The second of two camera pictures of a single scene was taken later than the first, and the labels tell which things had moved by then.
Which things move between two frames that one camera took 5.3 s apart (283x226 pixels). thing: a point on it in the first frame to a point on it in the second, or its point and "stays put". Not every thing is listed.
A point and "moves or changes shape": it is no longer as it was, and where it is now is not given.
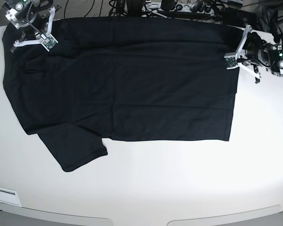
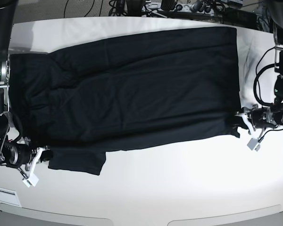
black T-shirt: (118, 78) moves or changes shape
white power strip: (179, 7) stays put
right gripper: (251, 54) to (260, 118)
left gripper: (38, 30) to (17, 155)
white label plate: (5, 195) stays put
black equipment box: (240, 17) stays put
